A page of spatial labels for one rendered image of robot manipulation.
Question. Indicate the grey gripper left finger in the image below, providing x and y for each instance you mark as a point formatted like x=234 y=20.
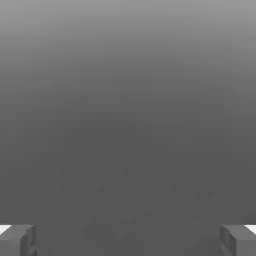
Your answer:
x=16 y=240

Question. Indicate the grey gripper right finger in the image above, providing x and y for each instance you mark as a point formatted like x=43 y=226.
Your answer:
x=240 y=241

